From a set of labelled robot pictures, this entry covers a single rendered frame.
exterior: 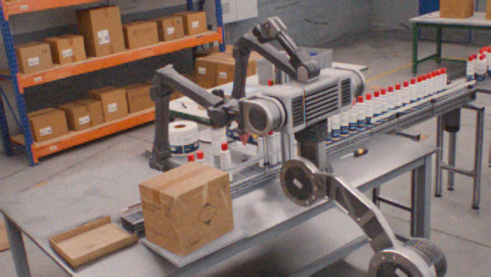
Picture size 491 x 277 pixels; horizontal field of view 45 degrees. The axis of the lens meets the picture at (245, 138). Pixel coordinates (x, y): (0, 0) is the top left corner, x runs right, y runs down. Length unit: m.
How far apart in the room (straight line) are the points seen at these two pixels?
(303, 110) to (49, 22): 5.32
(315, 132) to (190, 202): 0.57
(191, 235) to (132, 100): 4.66
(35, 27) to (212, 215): 4.95
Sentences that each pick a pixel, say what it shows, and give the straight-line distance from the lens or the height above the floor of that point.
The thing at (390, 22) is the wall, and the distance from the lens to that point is 11.47.
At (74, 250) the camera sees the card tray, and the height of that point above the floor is 0.83.
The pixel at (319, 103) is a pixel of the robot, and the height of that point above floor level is 1.45.
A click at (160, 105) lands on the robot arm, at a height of 1.41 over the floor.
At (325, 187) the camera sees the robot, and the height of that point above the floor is 1.15.
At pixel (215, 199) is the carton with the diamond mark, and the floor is 1.03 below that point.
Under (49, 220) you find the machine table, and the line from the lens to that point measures 3.07.
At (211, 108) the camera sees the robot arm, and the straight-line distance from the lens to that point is 2.27.
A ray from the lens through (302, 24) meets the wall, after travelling 10.09.
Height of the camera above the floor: 2.08
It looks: 19 degrees down
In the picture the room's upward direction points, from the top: 5 degrees counter-clockwise
